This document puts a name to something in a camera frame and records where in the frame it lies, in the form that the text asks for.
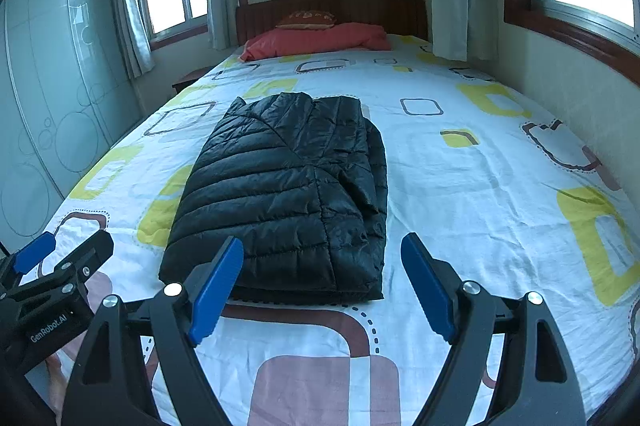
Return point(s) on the bed with patterned sheet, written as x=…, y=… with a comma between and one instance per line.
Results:
x=475, y=216

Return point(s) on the red pillow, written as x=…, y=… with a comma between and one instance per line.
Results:
x=320, y=40

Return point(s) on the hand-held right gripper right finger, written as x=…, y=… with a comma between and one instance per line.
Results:
x=427, y=286

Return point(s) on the black quilted puffer jacket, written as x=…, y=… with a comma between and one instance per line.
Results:
x=280, y=196

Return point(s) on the frosted glass wardrobe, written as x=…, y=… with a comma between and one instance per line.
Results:
x=55, y=81

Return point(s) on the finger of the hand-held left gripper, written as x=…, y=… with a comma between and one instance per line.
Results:
x=35, y=252
x=87, y=256

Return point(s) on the brown patterned cushion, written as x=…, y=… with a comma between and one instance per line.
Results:
x=305, y=19

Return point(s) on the dark wooden headboard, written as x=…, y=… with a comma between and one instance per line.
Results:
x=380, y=8

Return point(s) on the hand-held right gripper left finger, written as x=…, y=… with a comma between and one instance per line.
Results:
x=220, y=291

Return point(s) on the wooden nightstand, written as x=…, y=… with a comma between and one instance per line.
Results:
x=187, y=81

